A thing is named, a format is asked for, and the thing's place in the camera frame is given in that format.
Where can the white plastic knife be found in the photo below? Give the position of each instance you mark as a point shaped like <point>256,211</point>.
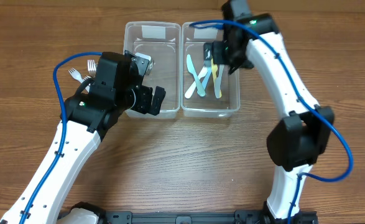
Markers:
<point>191,89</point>

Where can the white plastic fork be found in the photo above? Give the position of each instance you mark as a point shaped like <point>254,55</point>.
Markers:
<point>77,75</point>

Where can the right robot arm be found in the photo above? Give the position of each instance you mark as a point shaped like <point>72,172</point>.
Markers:
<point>304,127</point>

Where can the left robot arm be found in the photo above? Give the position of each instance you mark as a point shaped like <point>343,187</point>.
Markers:
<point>86,117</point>

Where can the teal plastic knife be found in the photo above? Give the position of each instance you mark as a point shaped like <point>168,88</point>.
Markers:
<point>191,69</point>

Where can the left clear plastic container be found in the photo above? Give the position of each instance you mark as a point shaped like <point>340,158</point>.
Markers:
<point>160,41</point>

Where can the clear plastic container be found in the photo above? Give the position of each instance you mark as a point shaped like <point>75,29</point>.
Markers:
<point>160,41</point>
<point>208,106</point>

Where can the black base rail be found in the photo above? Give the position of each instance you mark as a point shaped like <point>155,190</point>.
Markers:
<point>237,217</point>

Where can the right clear plastic container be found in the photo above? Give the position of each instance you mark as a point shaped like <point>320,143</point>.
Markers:
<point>208,106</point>

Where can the metal fork tall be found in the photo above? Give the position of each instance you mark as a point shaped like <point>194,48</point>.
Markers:
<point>91,67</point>

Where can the yellow plastic knife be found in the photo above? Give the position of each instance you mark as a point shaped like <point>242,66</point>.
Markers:
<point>214,69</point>

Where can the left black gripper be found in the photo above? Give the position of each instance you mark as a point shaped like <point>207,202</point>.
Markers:
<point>145,101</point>

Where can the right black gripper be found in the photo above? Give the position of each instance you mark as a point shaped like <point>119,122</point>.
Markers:
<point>218,54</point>

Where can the pale blue plastic knife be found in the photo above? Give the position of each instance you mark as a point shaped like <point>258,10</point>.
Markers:
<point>206,79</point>

